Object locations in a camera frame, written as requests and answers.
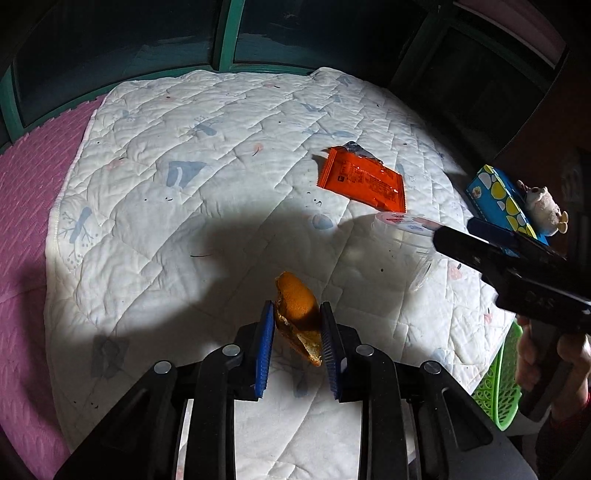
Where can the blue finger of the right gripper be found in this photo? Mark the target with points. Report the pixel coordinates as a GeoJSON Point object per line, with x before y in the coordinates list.
{"type": "Point", "coordinates": [472, 251]}
{"type": "Point", "coordinates": [521, 245]}

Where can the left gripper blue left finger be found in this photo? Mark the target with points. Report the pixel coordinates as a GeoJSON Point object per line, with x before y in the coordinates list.
{"type": "Point", "coordinates": [262, 348]}

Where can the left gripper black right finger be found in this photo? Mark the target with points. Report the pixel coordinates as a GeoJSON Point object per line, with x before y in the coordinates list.
{"type": "Point", "coordinates": [333, 351]}

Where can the orange bread piece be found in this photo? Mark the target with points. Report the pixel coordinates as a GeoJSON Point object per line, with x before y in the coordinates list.
{"type": "Point", "coordinates": [297, 317]}

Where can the round labelled plastic container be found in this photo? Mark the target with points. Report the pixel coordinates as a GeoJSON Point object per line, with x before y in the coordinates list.
{"type": "Point", "coordinates": [409, 241]}

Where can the orange snack wrapper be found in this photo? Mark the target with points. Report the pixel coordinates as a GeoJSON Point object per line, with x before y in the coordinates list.
{"type": "Point", "coordinates": [357, 174]}

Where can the green mesh trash basket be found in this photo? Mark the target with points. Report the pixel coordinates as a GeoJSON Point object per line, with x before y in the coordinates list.
{"type": "Point", "coordinates": [498, 395]}

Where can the person's right hand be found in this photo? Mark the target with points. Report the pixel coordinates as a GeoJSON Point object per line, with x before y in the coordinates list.
{"type": "Point", "coordinates": [553, 367]}

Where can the beige plush toy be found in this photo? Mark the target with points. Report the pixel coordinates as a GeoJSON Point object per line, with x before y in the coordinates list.
{"type": "Point", "coordinates": [547, 217]}

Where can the blue yellow dotted shoe box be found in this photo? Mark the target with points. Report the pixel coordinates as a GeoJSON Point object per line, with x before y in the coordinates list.
{"type": "Point", "coordinates": [499, 202]}

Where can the white quilted mattress pad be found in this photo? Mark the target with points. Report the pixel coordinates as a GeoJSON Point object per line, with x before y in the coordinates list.
{"type": "Point", "coordinates": [188, 196]}

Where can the pink foam mat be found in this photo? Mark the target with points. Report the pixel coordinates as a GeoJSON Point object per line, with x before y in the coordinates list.
{"type": "Point", "coordinates": [32, 173]}

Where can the green window frame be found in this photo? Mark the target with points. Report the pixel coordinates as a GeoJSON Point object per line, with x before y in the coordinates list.
{"type": "Point", "coordinates": [57, 54]}

